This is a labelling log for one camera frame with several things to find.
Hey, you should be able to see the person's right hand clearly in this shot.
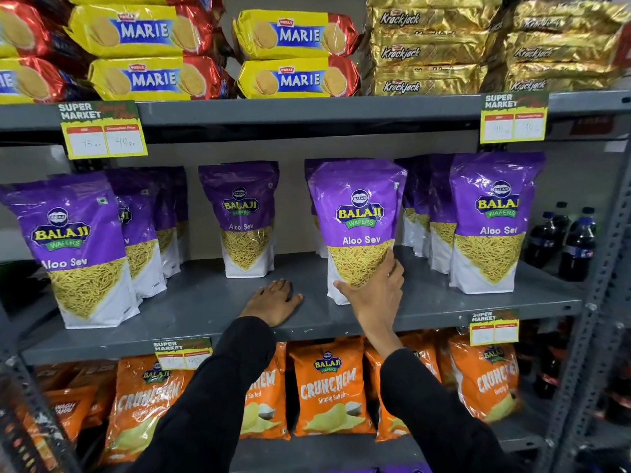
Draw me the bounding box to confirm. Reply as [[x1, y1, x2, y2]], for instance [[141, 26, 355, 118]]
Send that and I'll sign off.
[[334, 250, 405, 339]]

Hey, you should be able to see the person's left hand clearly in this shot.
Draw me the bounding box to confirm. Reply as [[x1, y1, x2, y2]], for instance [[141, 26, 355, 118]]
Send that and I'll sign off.
[[239, 279, 304, 328]]

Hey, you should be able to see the purple snack packet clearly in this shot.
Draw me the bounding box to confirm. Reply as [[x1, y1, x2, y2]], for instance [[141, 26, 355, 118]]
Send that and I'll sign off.
[[308, 159, 408, 306]]

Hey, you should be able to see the person's left forearm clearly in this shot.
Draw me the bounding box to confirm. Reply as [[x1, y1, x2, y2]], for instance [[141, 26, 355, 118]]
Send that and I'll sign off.
[[127, 316, 277, 473]]

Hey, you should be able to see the person's right forearm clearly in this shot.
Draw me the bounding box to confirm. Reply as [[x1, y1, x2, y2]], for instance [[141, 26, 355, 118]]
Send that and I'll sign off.
[[364, 330, 524, 473]]

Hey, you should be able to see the row of orange chip bags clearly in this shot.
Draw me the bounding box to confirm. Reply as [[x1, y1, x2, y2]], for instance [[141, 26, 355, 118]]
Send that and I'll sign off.
[[99, 330, 523, 466]]

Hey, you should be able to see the grey metal shelf rack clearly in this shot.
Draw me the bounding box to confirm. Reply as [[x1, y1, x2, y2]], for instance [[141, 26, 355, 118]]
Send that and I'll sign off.
[[552, 143, 631, 473], [0, 90, 631, 473]]

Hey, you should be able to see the yellow shelf price tag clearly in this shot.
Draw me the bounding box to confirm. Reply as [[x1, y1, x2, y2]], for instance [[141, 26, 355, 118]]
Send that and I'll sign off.
[[469, 310, 520, 347], [58, 100, 149, 160], [153, 338, 214, 371], [480, 91, 549, 145]]

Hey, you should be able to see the dark cola bottle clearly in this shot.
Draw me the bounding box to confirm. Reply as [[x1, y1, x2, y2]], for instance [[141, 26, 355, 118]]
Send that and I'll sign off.
[[558, 217, 596, 282], [552, 202, 572, 248], [572, 207, 597, 231], [534, 335, 569, 400], [525, 212, 558, 269]]

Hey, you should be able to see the dark orange snack bag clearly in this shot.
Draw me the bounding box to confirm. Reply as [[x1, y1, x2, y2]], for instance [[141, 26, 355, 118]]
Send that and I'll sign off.
[[43, 385, 98, 443], [69, 362, 118, 430]]

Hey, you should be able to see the row of purple packets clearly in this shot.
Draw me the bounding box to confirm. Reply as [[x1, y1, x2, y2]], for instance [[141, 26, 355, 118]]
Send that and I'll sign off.
[[0, 152, 546, 330]]

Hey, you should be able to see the stack of gold biscuit packets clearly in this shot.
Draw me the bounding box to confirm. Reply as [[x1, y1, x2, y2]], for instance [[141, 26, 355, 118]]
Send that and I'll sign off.
[[362, 0, 631, 96]]

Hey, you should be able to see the stack of yellow biscuit packets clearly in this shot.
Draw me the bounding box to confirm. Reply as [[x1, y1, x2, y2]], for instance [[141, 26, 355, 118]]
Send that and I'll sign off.
[[0, 0, 362, 105]]

